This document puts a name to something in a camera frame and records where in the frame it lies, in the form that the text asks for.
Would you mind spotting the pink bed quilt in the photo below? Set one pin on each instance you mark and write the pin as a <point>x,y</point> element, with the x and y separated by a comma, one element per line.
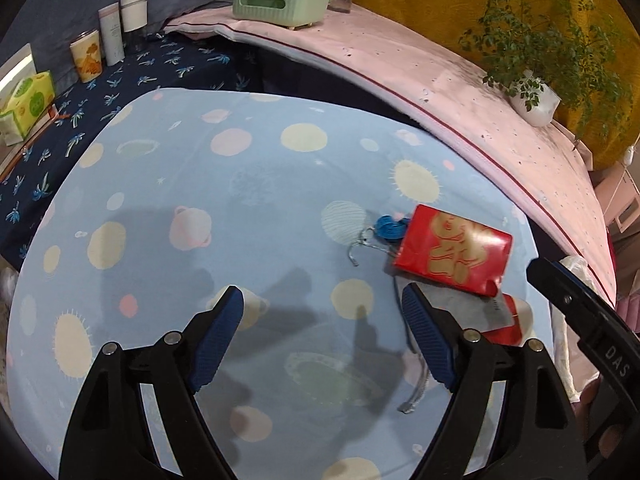
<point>537,168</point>

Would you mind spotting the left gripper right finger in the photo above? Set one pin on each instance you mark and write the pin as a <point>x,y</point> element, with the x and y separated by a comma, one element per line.
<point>433,330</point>

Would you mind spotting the red paper envelope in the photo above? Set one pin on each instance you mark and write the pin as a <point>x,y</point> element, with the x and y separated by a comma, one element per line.
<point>518,326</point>

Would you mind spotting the navy patterned cloth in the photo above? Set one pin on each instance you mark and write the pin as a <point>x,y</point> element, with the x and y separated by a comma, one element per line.
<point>38,170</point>

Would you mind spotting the yellow floral tin can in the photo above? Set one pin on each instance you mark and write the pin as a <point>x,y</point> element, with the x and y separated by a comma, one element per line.
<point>86,53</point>

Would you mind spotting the mustard yellow backdrop cloth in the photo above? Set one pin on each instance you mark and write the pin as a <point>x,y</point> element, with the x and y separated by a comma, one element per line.
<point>425,5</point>

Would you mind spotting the blue polka dot tablecloth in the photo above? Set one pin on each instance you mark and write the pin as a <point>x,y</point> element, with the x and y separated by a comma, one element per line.
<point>185,193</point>

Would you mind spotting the red gold lucky envelope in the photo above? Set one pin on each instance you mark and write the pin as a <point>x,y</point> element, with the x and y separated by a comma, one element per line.
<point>453,251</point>

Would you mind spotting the green potted plant white pot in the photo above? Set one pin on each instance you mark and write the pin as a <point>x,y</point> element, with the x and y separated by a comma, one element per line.
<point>567,46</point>

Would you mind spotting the white cosmetic jar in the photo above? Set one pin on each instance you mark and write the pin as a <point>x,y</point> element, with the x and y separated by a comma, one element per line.
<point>134,14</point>

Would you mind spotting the mint green tissue box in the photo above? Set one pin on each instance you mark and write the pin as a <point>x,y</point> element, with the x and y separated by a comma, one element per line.
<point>286,13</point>

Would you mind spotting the white lined trash bin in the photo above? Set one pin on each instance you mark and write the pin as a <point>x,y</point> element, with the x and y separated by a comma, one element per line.
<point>575,370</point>

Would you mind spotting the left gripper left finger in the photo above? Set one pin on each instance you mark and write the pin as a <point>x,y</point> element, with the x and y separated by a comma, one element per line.
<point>220,323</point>

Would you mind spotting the white cosmetic tube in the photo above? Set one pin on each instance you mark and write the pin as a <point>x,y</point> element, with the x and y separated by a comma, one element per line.
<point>111,34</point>

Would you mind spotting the blue string knot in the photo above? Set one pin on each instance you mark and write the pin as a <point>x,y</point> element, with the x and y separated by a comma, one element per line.
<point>391,229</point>

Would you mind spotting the green yellow tissue box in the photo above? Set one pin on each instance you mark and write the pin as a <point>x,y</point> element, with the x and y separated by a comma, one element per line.
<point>27,103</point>

